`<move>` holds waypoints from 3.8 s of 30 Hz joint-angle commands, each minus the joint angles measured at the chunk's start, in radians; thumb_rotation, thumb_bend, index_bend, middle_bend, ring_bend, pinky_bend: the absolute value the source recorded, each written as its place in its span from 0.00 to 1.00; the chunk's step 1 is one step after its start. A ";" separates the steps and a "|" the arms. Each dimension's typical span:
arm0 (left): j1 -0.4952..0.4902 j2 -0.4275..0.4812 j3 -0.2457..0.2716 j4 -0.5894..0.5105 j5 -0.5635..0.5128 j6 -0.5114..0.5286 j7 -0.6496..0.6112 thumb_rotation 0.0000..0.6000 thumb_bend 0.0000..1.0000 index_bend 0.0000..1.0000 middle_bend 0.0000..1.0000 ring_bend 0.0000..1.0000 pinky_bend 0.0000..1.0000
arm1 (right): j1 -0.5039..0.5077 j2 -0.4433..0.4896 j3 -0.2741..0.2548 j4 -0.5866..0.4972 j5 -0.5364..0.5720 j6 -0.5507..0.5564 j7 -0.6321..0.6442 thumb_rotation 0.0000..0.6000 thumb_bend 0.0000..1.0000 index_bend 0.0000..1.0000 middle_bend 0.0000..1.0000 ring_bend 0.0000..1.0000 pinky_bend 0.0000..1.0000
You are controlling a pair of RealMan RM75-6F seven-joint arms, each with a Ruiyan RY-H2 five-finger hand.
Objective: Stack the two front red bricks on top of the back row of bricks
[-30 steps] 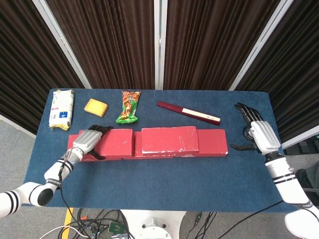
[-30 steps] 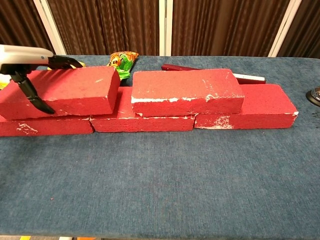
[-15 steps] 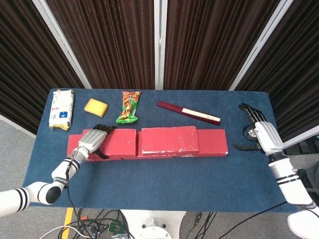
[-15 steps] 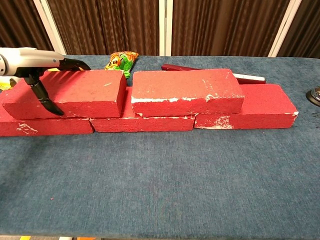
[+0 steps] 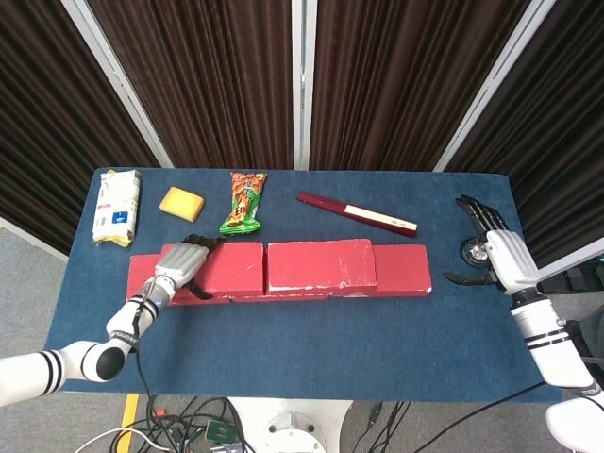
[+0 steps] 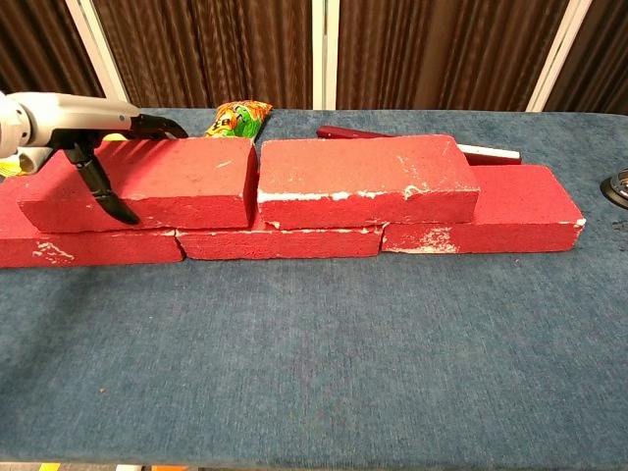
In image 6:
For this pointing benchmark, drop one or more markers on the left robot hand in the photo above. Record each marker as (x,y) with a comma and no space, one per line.
(73,120)

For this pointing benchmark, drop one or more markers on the red foam brick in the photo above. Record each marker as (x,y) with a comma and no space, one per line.
(98,250)
(275,245)
(515,206)
(186,176)

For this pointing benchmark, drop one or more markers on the red brick with chipped white edge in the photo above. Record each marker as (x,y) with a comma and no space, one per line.
(353,172)

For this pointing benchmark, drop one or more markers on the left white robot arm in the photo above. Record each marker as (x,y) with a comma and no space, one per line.
(9,127)

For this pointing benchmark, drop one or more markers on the yellow sponge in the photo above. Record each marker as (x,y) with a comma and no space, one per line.
(115,136)

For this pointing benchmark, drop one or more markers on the white snack packet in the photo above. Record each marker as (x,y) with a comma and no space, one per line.
(34,159)

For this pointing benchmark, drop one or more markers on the brown pleated screen panel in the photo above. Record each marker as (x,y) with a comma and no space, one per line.
(598,59)
(211,49)
(39,44)
(441,49)

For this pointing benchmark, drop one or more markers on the orange green snack bag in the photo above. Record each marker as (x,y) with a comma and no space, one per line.
(235,122)

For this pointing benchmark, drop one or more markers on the blue table cloth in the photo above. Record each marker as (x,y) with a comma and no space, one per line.
(314,368)

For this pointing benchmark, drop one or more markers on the dark red white long box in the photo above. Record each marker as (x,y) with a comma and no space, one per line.
(490,154)

